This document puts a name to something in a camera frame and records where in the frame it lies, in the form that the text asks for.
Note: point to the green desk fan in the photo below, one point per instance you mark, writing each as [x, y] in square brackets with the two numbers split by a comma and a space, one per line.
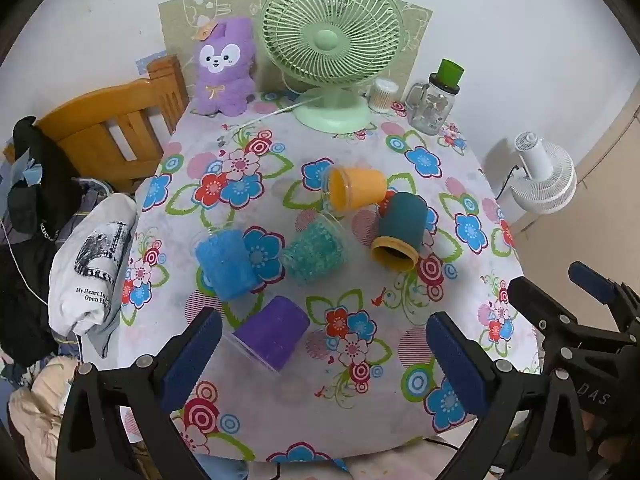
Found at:
[327, 40]

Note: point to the beige cloth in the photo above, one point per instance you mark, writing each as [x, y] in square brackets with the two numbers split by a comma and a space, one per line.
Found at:
[35, 410]

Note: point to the green cartoon wall poster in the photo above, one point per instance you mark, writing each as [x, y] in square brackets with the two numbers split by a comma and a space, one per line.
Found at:
[175, 25]

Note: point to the glass mug with green lid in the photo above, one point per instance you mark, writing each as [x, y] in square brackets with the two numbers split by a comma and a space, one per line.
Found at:
[430, 110]

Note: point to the blue tape strip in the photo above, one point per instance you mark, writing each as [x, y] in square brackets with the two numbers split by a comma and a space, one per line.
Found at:
[150, 62]

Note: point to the orange cup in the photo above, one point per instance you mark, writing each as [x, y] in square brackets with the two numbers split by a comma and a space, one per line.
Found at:
[360, 185]

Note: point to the white fan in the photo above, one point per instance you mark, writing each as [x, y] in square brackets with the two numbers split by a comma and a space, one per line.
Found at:
[550, 180]

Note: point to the black clothing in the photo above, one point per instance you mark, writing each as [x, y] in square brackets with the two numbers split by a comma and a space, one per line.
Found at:
[25, 270]

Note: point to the white printed shirt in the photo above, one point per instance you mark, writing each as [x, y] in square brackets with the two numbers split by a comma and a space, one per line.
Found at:
[95, 280]

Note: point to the teal glitter cup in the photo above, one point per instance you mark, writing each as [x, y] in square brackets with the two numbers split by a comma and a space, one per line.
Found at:
[312, 252]

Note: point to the cotton swab container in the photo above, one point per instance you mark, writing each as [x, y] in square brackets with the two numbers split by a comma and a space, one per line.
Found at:
[382, 95]

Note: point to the purple cup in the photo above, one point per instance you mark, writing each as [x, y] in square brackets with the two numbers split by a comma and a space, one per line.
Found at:
[270, 332]

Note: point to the purple plush toy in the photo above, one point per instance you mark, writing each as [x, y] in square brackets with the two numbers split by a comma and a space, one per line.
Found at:
[222, 85]

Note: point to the blue grey cloth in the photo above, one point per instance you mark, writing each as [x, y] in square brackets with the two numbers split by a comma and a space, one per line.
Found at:
[92, 200]

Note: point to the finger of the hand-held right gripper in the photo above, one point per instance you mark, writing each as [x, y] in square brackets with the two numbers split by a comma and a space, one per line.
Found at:
[540, 305]
[592, 280]

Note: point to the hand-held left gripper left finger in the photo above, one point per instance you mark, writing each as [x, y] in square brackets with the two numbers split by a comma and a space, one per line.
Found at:
[192, 355]

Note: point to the wooden chair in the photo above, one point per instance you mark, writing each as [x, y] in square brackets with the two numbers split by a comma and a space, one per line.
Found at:
[100, 110]

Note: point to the blue cup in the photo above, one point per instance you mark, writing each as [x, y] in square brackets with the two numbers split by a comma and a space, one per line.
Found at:
[225, 265]

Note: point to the dark teal cup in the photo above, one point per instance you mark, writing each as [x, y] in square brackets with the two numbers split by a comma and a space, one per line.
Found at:
[402, 217]

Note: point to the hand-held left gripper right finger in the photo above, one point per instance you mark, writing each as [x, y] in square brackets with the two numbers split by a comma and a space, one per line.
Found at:
[456, 365]

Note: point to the floral tablecloth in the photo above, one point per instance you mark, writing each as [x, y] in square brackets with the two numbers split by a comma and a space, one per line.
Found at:
[350, 152]

